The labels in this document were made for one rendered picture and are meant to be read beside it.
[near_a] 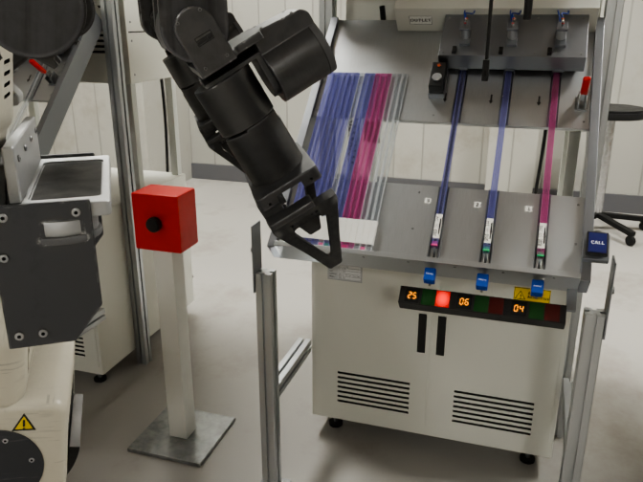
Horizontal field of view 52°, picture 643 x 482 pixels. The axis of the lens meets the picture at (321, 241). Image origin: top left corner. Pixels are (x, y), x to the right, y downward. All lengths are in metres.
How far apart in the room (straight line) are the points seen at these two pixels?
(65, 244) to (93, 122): 4.20
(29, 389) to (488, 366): 1.30
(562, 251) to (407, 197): 0.36
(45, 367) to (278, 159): 0.45
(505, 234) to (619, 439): 0.99
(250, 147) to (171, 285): 1.28
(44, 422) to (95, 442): 1.33
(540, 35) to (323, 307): 0.91
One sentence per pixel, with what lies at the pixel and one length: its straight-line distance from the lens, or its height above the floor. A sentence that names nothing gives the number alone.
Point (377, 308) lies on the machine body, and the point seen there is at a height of 0.45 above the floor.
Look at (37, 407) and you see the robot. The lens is 0.85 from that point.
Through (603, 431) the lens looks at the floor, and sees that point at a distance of 2.29.
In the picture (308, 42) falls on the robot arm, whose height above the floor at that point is 1.20.
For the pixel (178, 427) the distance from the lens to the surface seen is 2.10.
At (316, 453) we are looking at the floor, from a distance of 2.03.
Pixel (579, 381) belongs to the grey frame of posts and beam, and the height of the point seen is 0.48.
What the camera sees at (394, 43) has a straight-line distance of 1.82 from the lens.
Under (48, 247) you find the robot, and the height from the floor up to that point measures 1.00.
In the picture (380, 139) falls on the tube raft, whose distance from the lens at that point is 1.61.
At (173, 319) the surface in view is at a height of 0.41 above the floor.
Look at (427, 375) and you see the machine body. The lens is 1.91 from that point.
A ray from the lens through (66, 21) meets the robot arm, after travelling 0.57.
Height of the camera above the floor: 1.23
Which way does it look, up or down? 19 degrees down
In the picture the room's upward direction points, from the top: straight up
